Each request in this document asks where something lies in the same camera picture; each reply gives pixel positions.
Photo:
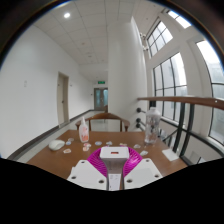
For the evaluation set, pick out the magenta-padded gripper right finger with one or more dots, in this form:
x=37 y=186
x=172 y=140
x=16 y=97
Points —
x=141 y=171

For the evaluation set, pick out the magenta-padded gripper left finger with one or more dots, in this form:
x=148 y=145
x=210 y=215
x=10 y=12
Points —
x=85 y=171

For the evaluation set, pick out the white charger block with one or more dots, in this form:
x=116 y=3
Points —
x=114 y=154

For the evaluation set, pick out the small flat sticker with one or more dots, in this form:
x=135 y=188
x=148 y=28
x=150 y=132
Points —
x=137 y=146
x=109 y=143
x=68 y=142
x=67 y=150
x=123 y=144
x=144 y=153
x=71 y=139
x=87 y=145
x=98 y=143
x=86 y=149

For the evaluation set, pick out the white paper sheet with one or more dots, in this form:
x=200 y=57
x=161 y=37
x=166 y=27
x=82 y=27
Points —
x=170 y=155

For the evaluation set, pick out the white orange-label pump bottle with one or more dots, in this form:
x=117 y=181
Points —
x=83 y=133

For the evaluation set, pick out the white computer mouse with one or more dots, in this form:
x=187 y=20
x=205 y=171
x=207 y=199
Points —
x=56 y=145

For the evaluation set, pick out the clear plastic drink bottle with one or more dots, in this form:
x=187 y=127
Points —
x=152 y=128

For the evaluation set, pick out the brown wooden chair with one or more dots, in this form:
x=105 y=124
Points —
x=103 y=116

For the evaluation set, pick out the glass double door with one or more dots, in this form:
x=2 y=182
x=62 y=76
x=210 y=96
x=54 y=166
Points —
x=100 y=99

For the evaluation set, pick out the wooden handrail black railing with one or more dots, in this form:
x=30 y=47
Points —
x=186 y=100

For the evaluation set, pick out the tall black-framed window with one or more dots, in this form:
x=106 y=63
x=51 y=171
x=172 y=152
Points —
x=170 y=86

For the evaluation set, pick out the green exit sign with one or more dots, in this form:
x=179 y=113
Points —
x=101 y=82

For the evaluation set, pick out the large curved side window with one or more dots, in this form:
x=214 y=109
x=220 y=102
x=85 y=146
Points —
x=216 y=80

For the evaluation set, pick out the white-framed high window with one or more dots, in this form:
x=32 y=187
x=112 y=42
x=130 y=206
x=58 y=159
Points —
x=160 y=37

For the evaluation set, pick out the round ceiling light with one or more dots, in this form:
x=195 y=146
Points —
x=67 y=15

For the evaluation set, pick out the beige wall door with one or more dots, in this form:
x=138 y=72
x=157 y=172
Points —
x=62 y=100

